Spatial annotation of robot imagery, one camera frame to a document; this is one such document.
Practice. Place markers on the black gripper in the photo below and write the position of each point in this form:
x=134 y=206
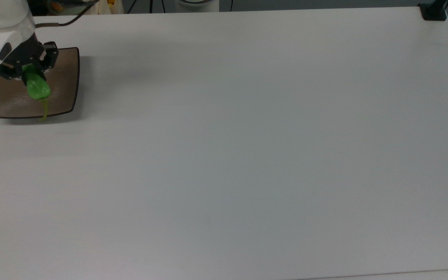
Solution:
x=18 y=54

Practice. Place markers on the green chili pepper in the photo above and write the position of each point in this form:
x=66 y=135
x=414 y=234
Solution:
x=38 y=88

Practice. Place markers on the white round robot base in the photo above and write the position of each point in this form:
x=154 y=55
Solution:
x=196 y=4

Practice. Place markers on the brown square ceramic plate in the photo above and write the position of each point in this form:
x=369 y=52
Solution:
x=62 y=85

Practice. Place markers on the white bag with yellow items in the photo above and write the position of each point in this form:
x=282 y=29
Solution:
x=111 y=6

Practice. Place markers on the black clamp stand base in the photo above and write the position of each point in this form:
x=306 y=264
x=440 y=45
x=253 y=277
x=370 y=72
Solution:
x=434 y=11

